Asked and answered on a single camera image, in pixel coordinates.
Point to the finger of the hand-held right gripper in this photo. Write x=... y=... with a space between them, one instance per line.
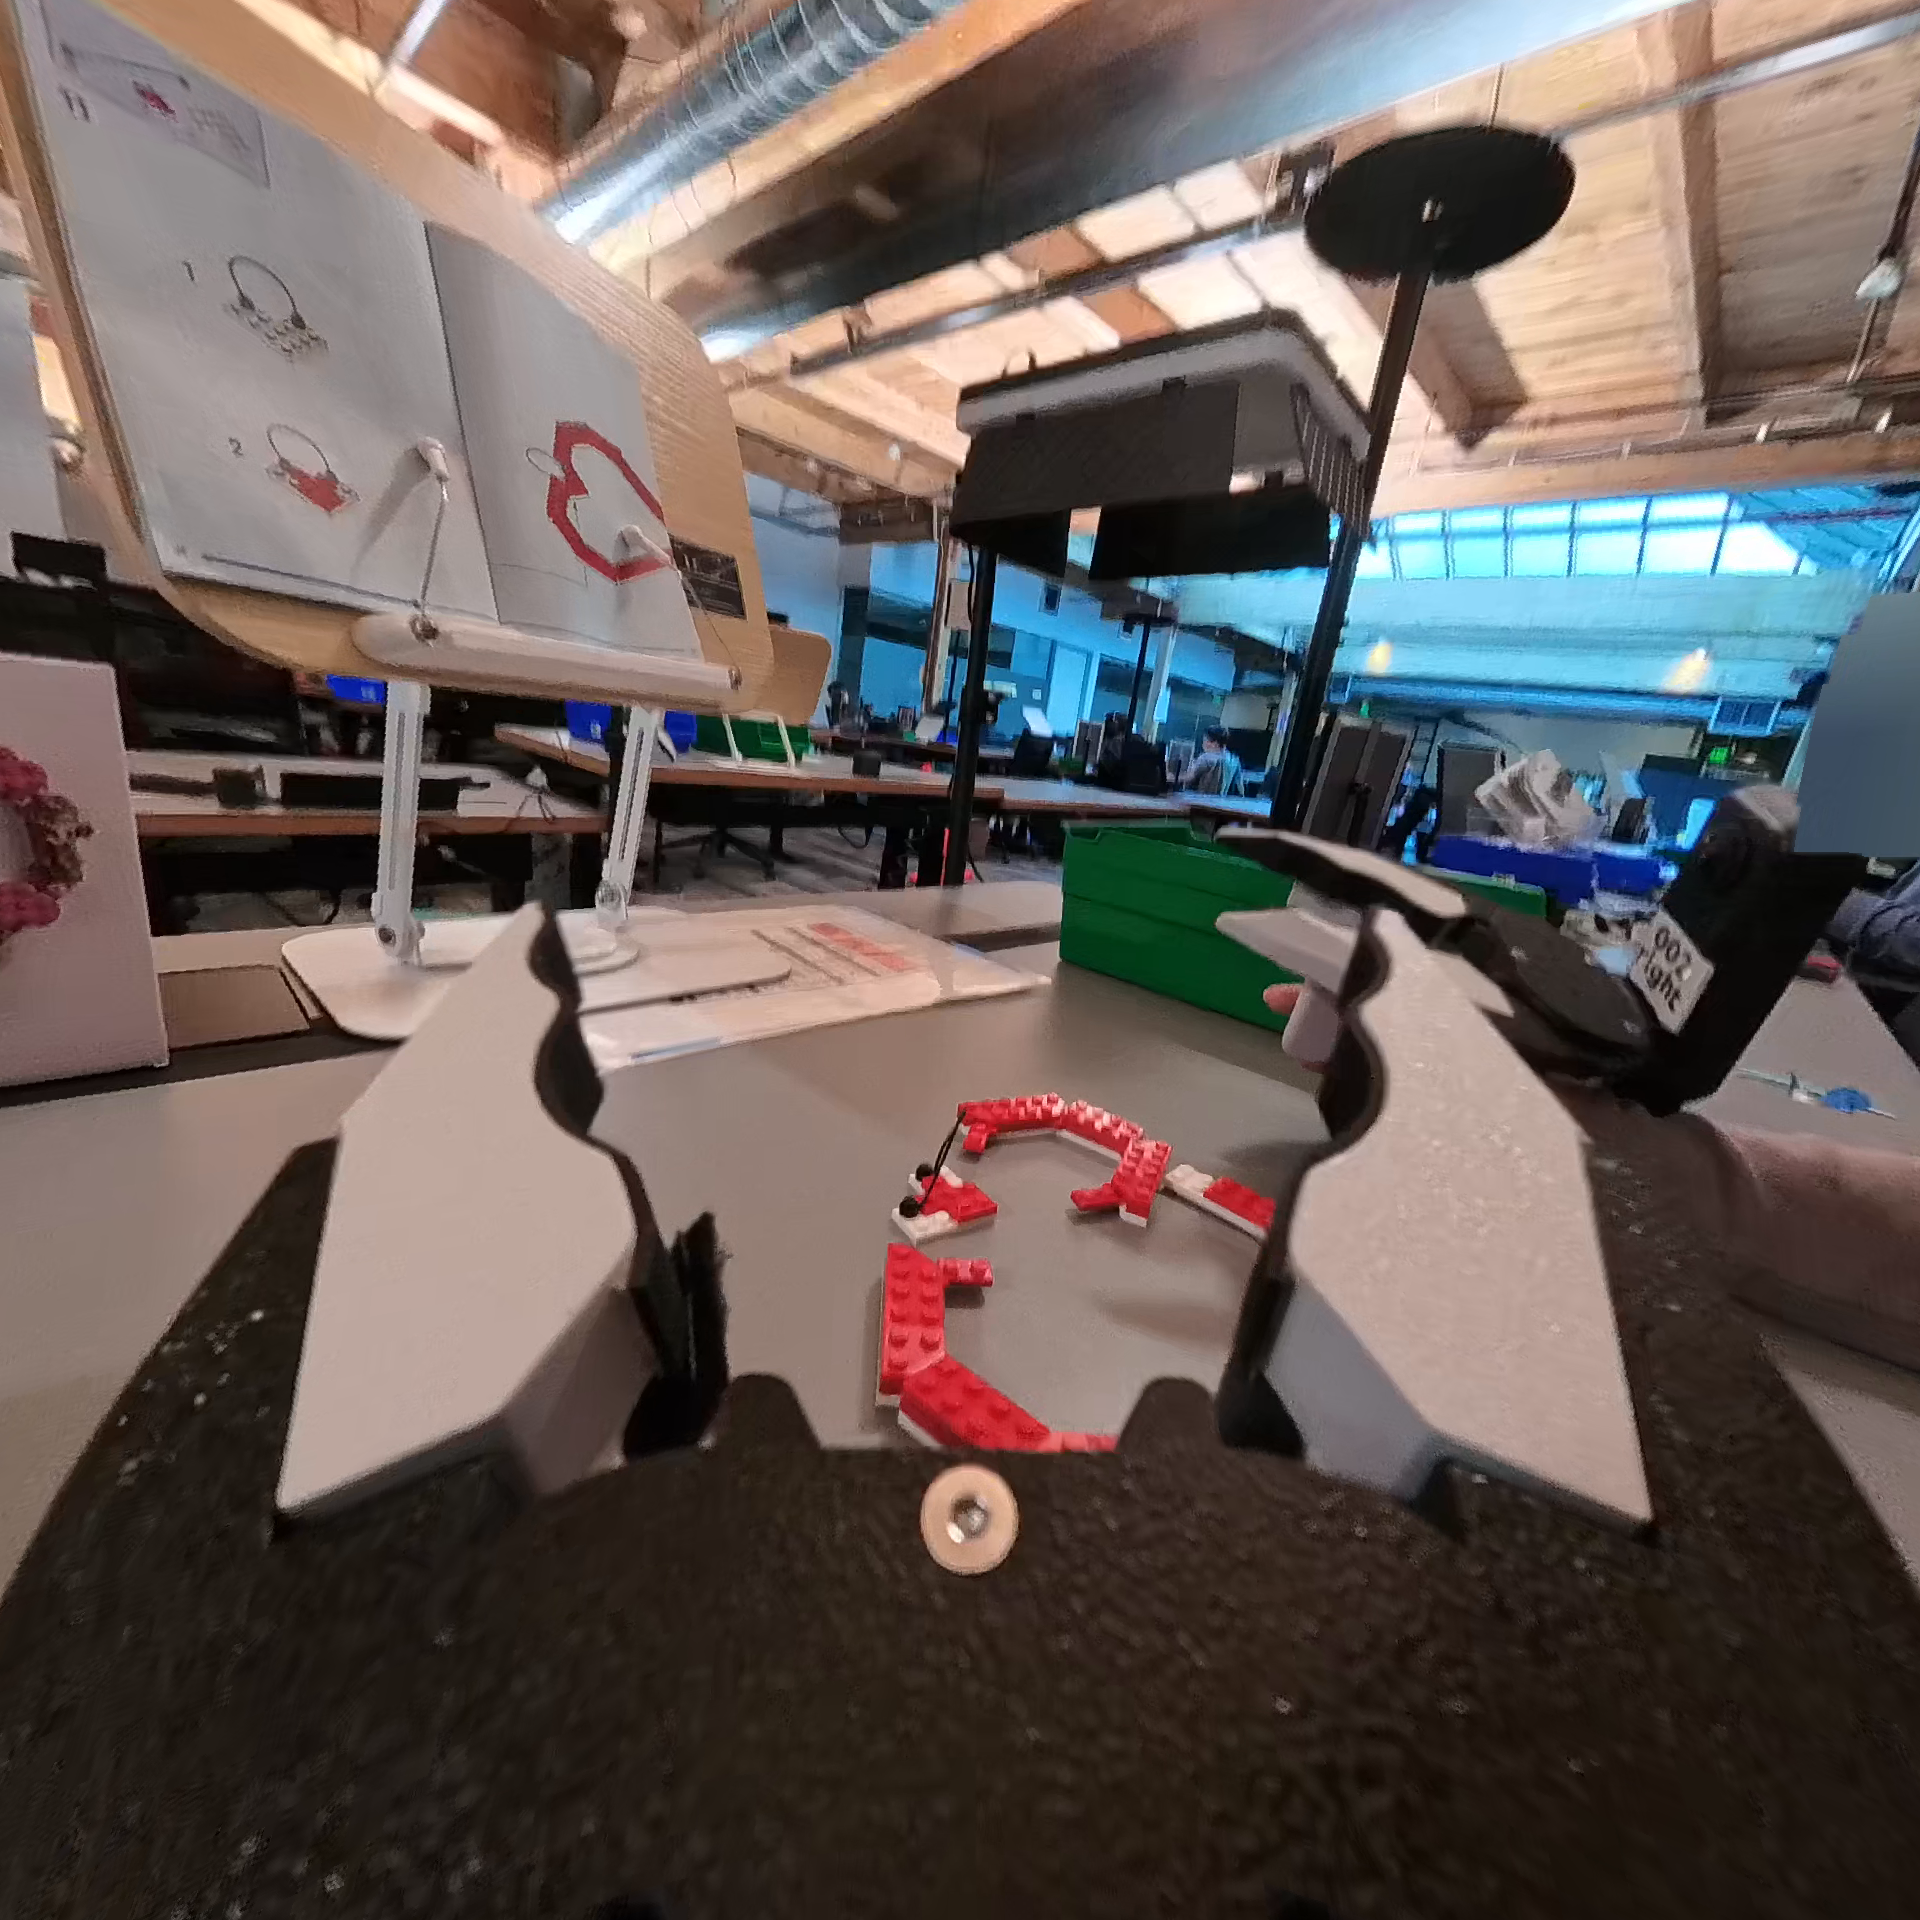
x=1351 y=874
x=1287 y=946

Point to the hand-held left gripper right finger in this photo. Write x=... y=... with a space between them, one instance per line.
x=1470 y=1247

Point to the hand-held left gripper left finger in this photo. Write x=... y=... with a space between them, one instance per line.
x=450 y=1232

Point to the red lego angled section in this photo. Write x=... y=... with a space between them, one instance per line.
x=916 y=1337

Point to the person's right forearm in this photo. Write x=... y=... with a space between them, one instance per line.
x=1830 y=1232

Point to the red white lego strip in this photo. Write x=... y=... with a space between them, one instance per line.
x=1237 y=1202

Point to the red lego arc section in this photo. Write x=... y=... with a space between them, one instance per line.
x=1118 y=1148

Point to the lego instruction booklet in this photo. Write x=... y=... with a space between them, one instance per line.
x=271 y=421

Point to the green plastic bin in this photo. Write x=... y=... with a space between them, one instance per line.
x=1141 y=931

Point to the blue tape scrap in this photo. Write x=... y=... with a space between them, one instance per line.
x=1861 y=1103

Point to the brown flat pad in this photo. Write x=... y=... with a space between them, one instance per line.
x=232 y=1009

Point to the black stand pole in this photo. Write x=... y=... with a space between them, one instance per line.
x=969 y=721

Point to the wooden background desk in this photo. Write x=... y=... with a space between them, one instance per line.
x=495 y=817
x=781 y=773

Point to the clear plastic bag with sheets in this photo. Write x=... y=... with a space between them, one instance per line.
x=870 y=977

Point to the white box flower picture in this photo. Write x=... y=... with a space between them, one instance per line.
x=90 y=977

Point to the black overhead light panel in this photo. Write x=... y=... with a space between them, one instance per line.
x=1110 y=451

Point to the black disc stand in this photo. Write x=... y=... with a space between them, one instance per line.
x=1440 y=203

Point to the wooden book stand white base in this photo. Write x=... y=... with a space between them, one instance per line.
x=676 y=391

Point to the silver ventilation duct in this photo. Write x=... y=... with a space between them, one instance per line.
x=751 y=91

